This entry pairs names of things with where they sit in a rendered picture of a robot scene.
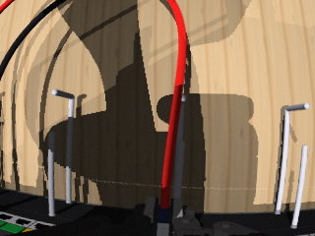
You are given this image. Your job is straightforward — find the red cable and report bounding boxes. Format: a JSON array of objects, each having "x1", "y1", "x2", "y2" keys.
[{"x1": 160, "y1": 0, "x2": 187, "y2": 208}]

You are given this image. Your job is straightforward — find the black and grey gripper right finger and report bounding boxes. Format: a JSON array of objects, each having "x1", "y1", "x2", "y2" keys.
[{"x1": 168, "y1": 198, "x2": 270, "y2": 236}]

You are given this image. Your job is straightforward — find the black patch cord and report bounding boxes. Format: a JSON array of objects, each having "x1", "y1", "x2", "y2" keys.
[{"x1": 0, "y1": 0, "x2": 66, "y2": 81}]

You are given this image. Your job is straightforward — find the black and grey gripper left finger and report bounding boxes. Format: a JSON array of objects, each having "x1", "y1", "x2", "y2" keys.
[{"x1": 5, "y1": 197, "x2": 158, "y2": 236}]

